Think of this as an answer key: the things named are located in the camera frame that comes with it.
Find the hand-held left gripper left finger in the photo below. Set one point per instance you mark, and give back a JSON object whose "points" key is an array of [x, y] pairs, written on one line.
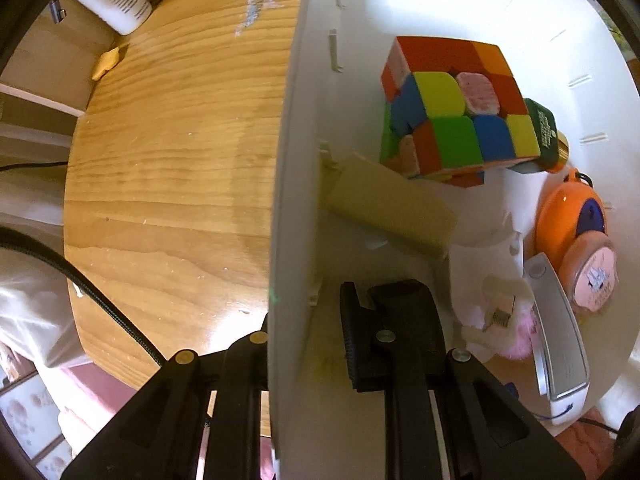
{"points": [[250, 355]]}

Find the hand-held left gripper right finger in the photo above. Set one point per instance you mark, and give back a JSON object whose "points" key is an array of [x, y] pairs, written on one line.
{"points": [[350, 340]]}

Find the tan box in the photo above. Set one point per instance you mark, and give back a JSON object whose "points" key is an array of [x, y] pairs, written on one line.
{"points": [[395, 205]]}

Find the white toy camera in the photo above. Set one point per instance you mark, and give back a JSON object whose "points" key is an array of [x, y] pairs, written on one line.
{"points": [[560, 340]]}

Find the multicoloured puzzle cube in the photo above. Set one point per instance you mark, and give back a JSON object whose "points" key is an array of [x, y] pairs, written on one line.
{"points": [[450, 125]]}

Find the orange round tape measure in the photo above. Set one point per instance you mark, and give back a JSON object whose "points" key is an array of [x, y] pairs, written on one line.
{"points": [[555, 220]]}

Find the pink round packet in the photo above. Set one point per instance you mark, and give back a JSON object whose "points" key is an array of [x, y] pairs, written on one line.
{"points": [[590, 275]]}

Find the white plastic storage bin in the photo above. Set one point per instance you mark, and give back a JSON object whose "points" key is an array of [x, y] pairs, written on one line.
{"points": [[320, 85]]}

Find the dark green bottle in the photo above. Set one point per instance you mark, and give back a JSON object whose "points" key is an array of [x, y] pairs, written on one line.
{"points": [[545, 135]]}

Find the pink cloth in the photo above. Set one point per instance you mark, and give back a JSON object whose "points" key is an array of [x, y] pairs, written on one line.
{"points": [[110, 385]]}

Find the white fluffy toy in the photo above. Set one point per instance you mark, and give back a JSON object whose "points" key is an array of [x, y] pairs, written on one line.
{"points": [[500, 285]]}

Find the beige quilt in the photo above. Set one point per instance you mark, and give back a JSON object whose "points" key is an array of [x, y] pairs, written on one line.
{"points": [[30, 310]]}

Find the small yellow piece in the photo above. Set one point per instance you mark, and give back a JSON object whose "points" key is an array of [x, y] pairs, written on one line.
{"points": [[107, 62]]}

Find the wooden cabinet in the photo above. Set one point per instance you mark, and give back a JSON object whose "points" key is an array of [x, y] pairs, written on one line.
{"points": [[40, 60]]}

